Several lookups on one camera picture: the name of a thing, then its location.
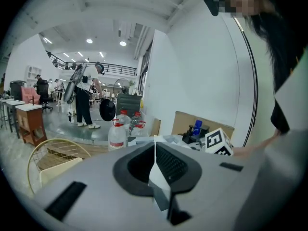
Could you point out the black office chair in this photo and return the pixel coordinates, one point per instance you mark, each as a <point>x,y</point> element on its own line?
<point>43,90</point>

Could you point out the ribbed water bottle red cap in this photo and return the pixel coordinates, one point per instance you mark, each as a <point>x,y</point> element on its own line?
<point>136,120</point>

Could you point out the white table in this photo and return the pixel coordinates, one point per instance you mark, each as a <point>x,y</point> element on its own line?
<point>14,103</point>

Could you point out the person's right forearm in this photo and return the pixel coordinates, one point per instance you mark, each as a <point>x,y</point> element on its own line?
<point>255,147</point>

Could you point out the red-brown wooden side table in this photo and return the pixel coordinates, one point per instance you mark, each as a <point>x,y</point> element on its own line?
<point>31,119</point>

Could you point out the person's black printed shirt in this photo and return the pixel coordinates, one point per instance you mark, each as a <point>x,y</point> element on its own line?
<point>279,119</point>

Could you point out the black head camera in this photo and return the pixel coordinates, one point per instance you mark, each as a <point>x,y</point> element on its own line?
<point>211,2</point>

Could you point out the black louvered cabinet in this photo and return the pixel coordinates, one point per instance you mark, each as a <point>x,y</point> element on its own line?
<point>128,103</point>

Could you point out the cardboard box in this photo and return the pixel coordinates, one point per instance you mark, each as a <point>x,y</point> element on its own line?
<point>183,121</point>

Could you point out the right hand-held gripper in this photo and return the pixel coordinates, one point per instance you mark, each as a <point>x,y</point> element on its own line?
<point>217,141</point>

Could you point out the clear water jug red cap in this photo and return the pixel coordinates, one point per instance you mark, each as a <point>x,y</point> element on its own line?
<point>140,130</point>
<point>124,121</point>
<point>116,138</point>

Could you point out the pink chair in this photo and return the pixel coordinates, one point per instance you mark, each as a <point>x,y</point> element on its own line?
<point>29,95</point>

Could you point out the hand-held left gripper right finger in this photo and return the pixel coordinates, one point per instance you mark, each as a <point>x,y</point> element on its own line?
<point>216,189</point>

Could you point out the round black reflector disc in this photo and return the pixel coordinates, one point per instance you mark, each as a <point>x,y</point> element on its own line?
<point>107,109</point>

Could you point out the black standing fan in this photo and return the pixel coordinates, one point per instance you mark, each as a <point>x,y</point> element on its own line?
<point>120,86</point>

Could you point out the round ceiling lamp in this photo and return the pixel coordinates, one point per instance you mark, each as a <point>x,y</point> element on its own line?
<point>89,41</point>
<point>123,43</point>

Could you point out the blue bottle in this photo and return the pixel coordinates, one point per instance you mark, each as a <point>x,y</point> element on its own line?
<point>197,126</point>

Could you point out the cream plastic basket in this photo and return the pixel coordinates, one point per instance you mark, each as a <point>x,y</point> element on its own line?
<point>57,170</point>

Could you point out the black pump bottle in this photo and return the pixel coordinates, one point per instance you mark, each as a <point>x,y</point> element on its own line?
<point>188,135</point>

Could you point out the small cardboard piece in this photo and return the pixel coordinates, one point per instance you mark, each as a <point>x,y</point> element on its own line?
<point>156,127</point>

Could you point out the white wall shelf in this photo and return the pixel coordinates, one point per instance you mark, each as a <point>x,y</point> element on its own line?
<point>33,76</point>

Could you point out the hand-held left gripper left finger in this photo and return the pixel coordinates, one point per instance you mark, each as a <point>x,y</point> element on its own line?
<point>108,201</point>

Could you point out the black balcony railing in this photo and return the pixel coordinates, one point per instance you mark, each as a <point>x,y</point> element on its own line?
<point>120,70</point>

